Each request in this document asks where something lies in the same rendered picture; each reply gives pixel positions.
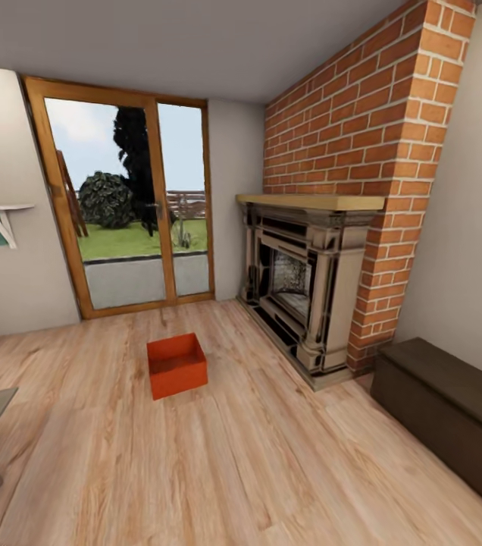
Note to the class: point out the storage box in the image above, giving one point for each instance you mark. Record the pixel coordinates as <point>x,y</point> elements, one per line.
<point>175,365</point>

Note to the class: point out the cabinet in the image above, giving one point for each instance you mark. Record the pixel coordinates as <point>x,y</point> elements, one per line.
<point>438,398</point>

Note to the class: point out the wood fireplace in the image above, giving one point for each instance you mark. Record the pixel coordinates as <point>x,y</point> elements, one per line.
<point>302,272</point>

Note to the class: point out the door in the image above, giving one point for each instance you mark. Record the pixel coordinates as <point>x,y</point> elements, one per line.
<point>128,175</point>

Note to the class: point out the countertop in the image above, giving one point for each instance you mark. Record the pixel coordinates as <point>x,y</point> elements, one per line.
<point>317,202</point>

